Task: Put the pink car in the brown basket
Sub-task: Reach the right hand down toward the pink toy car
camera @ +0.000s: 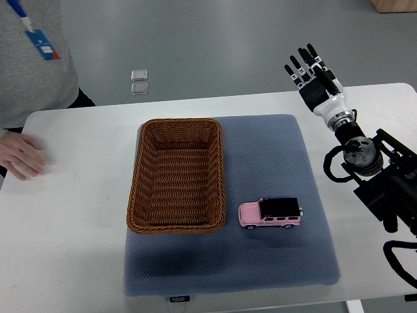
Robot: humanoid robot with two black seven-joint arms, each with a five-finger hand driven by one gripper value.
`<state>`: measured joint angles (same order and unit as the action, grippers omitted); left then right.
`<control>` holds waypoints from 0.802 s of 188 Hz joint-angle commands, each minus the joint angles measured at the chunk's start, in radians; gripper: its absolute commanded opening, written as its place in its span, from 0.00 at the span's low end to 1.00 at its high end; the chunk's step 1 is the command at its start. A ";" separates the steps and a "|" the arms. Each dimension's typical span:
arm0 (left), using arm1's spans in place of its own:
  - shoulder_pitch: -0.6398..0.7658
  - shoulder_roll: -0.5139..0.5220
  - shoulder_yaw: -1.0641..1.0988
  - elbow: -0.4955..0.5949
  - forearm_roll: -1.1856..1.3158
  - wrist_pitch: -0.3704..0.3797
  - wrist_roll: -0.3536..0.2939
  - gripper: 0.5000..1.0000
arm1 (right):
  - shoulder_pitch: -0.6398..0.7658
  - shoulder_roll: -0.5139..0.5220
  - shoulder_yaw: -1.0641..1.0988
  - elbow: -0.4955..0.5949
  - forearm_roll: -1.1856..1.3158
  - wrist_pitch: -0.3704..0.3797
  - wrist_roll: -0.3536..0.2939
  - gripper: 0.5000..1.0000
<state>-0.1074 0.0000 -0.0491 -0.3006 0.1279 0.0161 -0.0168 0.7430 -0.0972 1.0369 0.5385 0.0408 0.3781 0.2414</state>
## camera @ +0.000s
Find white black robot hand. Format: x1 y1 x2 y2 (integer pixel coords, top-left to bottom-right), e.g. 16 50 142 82
284 43 354 128

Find pink toy car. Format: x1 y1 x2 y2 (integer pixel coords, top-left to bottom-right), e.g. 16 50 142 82
238 197 304 230

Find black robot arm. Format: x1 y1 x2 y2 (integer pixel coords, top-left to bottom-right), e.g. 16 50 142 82
284 44 416 234

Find brown wicker basket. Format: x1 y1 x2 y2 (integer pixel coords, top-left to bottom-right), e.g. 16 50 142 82
126 118 226 235

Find person's bare hand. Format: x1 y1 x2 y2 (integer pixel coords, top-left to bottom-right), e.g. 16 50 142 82
1 131 47 181

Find wooden box corner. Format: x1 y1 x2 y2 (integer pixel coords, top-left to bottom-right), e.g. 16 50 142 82
371 0 417 13

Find blue grey cushion mat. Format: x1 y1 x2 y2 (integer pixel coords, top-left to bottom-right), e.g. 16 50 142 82
124 115 340 297

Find upper floor socket plate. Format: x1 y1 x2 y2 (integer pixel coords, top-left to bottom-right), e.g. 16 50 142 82
131 69 148 82

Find blue ID badge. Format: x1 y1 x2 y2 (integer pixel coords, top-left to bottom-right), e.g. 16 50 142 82
25 29 60 61

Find person in grey sweater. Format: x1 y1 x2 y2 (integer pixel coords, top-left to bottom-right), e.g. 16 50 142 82
0 0 97 133

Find black looped cable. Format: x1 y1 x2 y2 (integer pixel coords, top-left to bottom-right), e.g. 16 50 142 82
323 145 358 183

